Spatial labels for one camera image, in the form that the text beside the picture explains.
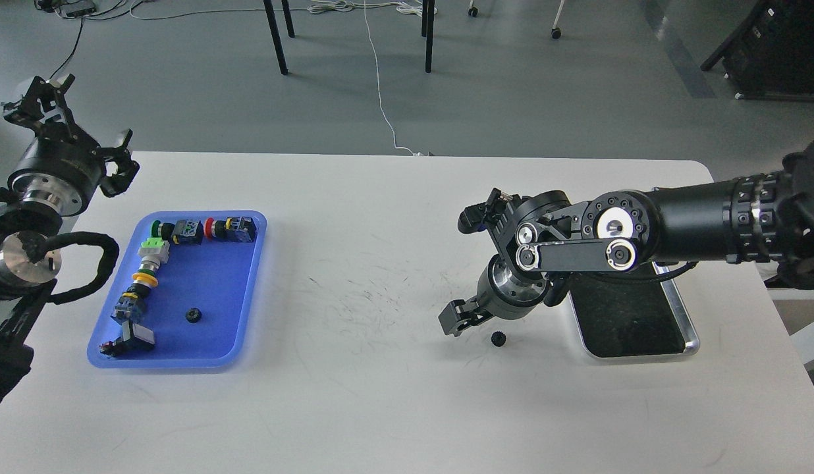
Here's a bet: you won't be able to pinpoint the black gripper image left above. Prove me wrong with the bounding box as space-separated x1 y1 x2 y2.
3 73 141 217

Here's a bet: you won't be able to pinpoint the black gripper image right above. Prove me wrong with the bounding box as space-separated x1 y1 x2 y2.
438 188 549 337

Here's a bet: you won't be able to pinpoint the black gear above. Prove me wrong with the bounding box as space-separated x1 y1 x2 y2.
184 308 203 323
491 331 507 348

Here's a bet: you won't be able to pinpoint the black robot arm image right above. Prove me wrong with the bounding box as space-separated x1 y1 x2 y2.
438 140 814 336

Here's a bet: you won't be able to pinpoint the silver metal tray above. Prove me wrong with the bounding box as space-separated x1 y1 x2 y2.
568 263 700 363

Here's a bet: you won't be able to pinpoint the blue plastic tray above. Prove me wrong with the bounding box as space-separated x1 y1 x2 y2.
87 210 267 370

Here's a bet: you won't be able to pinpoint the black power strip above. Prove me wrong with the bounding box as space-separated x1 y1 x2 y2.
59 0 97 19

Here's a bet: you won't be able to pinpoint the black table leg left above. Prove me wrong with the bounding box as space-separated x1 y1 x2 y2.
263 0 296 76

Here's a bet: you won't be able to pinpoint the black table leg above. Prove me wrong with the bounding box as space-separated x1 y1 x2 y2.
420 0 436 73
263 0 296 76

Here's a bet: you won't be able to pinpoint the black table leg right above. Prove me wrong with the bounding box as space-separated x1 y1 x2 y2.
420 0 436 73

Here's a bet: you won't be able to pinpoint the black equipment cart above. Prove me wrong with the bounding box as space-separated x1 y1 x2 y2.
700 1 814 102

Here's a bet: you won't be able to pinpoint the black floor cable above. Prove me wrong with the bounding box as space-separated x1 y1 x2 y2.
35 0 128 83

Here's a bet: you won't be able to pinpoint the green white selector switch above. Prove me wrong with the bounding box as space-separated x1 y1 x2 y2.
137 237 170 276

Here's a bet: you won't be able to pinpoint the green push button switch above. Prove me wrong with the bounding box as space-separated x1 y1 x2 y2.
143 219 204 248

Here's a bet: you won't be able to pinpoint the red push button switch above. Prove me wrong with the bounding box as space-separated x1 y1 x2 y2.
204 217 258 243

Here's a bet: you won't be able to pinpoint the white floor cable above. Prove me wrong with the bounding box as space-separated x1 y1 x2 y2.
129 0 441 157

